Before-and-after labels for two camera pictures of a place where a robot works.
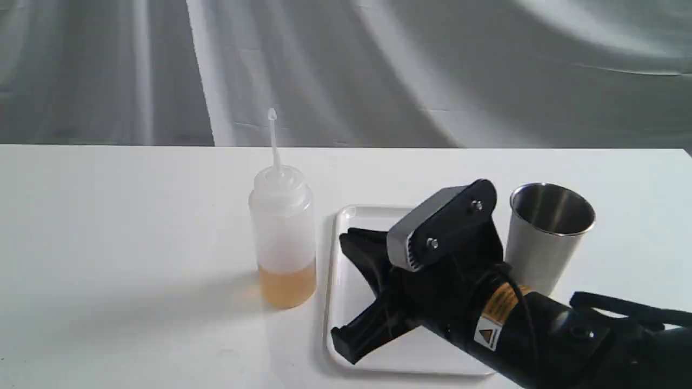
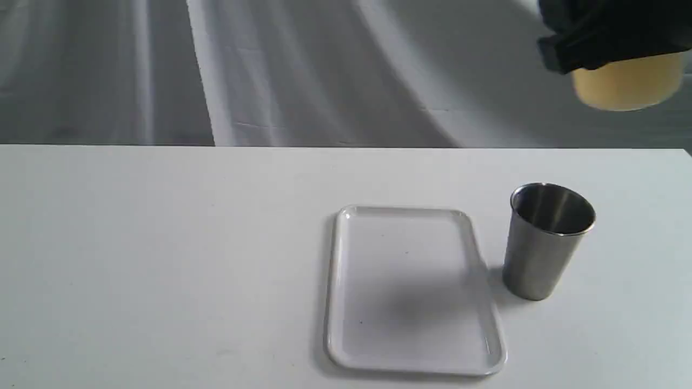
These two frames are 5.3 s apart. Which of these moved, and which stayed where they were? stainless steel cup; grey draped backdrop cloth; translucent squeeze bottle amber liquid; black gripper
Moved: translucent squeeze bottle amber liquid; black gripper
Stayed: grey draped backdrop cloth; stainless steel cup
